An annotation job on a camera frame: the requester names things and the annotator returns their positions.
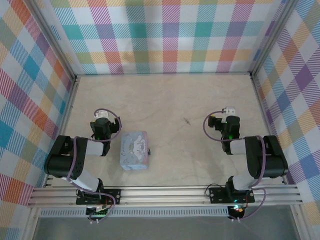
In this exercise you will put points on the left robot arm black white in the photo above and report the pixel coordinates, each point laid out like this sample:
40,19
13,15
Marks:
60,162

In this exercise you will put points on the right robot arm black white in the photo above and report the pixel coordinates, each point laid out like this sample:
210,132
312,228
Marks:
272,160

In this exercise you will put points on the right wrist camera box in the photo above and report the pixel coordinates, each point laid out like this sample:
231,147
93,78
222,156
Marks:
230,110

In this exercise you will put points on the aluminium side rail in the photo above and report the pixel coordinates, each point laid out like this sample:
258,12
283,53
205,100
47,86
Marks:
65,125
268,130

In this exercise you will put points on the thin aluminium cross rail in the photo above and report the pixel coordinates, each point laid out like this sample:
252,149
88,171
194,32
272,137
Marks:
162,74

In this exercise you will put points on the long aluminium base rail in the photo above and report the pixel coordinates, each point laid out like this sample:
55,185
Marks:
162,196

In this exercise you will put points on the aluminium corner post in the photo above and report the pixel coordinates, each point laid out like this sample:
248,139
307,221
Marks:
52,40
272,40

